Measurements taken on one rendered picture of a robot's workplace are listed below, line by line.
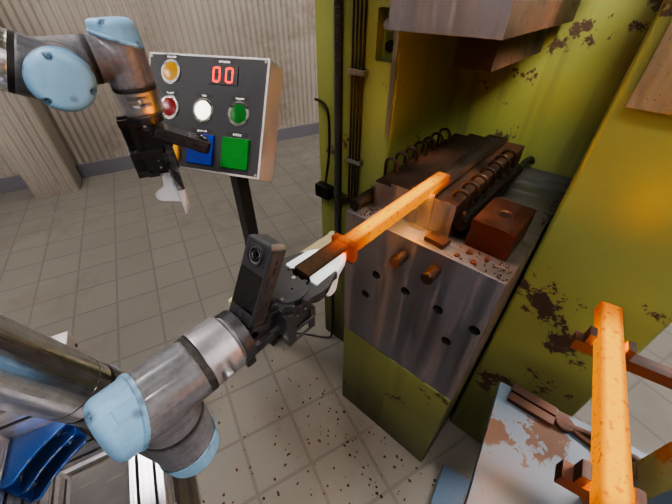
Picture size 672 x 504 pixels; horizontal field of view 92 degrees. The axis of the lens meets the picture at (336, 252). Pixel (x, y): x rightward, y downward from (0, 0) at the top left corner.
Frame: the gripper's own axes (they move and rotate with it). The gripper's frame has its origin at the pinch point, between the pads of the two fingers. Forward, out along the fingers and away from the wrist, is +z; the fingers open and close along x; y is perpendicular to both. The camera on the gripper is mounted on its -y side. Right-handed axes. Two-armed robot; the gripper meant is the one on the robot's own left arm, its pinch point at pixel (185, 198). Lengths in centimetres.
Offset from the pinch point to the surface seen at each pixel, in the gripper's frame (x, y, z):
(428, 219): 35, -45, 0
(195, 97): -16.5, -10.0, -17.8
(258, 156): 1.1, -18.9, -7.1
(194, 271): -89, 8, 94
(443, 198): 36, -47, -6
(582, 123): 33, -95, -12
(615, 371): 74, -42, -1
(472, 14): 35, -45, -36
